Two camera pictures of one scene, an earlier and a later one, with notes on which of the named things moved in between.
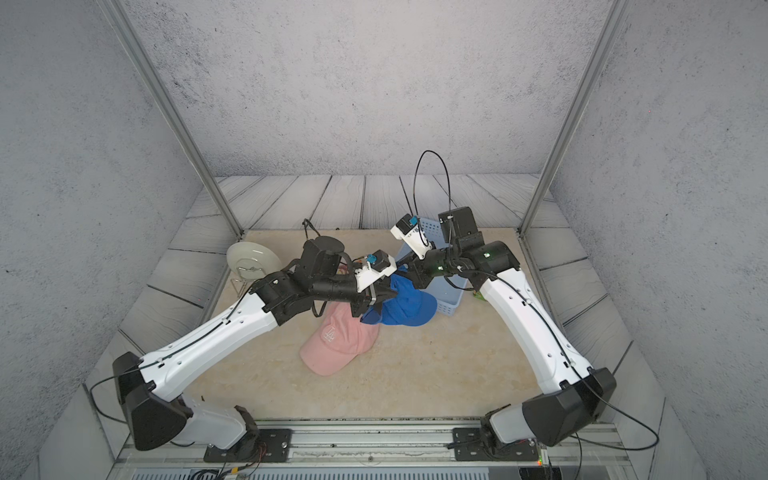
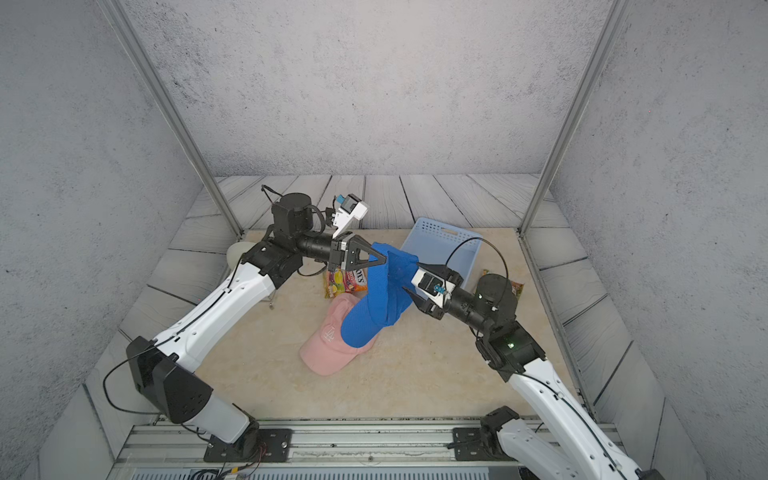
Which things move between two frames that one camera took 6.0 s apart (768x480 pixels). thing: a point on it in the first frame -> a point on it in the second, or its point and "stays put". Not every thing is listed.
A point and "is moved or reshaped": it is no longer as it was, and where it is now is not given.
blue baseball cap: [409, 307] is moved or reshaped
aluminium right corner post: [572, 116] stays put
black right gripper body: [427, 270] -> [436, 313]
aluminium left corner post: [135, 51] stays put
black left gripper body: [363, 299] -> [335, 259]
